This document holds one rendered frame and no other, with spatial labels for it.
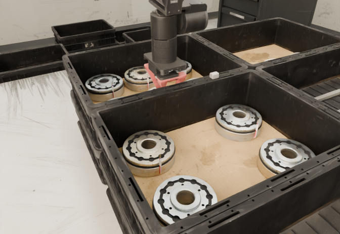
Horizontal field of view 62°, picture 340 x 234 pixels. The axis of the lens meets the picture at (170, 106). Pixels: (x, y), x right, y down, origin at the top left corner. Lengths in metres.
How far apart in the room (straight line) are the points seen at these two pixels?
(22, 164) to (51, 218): 0.20
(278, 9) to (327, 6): 2.07
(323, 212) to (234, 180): 0.15
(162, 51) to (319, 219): 0.43
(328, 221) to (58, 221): 0.51
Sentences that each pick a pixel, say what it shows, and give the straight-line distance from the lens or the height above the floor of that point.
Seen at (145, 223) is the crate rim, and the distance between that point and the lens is 0.36.
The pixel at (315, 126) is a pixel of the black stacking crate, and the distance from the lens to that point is 0.62.
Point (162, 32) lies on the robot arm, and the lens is 0.61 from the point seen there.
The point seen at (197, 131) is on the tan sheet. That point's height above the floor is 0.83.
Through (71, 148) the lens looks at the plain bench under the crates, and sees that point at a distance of 0.84.
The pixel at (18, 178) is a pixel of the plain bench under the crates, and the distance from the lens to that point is 0.80.
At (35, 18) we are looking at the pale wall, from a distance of 3.65.
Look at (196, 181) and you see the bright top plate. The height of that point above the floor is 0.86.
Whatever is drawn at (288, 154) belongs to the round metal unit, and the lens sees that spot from 0.60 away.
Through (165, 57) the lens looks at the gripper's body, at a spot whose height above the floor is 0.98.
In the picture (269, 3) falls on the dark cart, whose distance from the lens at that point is 2.16.
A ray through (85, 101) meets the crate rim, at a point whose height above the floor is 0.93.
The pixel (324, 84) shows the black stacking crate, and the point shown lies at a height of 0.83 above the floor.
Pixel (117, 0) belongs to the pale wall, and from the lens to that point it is 3.82.
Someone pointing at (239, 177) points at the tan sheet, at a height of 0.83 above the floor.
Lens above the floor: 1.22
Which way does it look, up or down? 33 degrees down
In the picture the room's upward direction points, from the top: straight up
